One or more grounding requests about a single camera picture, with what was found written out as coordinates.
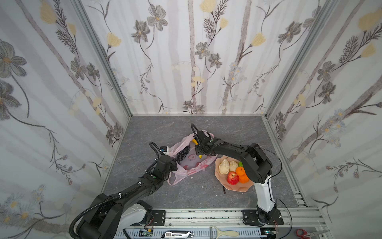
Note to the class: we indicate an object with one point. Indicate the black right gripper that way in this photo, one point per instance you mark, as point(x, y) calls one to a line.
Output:
point(201, 146)

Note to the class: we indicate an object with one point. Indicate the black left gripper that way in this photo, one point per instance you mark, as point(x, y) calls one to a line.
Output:
point(170, 163)

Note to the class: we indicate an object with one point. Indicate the yellow fake banana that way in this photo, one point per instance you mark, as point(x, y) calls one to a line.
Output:
point(196, 143)

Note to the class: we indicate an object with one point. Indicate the black grape bunch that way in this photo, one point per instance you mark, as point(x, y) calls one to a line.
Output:
point(183, 154)

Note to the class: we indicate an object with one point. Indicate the pink plastic bag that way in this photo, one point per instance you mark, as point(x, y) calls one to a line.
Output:
point(191, 162)

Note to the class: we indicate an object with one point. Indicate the beige fake bun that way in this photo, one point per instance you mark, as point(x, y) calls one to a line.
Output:
point(233, 166)
point(224, 167)

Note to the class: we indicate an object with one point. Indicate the red fake apple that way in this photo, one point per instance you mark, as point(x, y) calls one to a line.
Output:
point(232, 178)

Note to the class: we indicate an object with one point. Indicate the small orange fake fruit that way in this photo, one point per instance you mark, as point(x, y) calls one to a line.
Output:
point(240, 171)

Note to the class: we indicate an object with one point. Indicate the orange fake tangerine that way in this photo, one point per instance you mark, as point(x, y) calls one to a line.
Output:
point(243, 179)

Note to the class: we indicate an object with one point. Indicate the peach plastic bowl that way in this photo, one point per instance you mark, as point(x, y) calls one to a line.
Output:
point(222, 178)

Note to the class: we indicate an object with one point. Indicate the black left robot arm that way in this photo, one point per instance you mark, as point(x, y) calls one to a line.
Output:
point(101, 219)

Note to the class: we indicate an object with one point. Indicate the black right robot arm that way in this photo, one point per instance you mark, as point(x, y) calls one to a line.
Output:
point(257, 166)

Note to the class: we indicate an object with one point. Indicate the white utility knife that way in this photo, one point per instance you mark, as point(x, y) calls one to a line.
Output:
point(177, 235)

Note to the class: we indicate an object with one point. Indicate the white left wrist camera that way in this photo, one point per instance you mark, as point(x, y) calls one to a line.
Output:
point(164, 149)

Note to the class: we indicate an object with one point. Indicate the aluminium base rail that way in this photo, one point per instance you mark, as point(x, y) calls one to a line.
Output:
point(140, 223)

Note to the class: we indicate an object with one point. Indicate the cream handled peeler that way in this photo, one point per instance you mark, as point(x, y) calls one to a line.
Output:
point(216, 233)

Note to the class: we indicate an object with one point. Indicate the red handled scissors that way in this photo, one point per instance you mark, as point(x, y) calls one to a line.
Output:
point(303, 234)

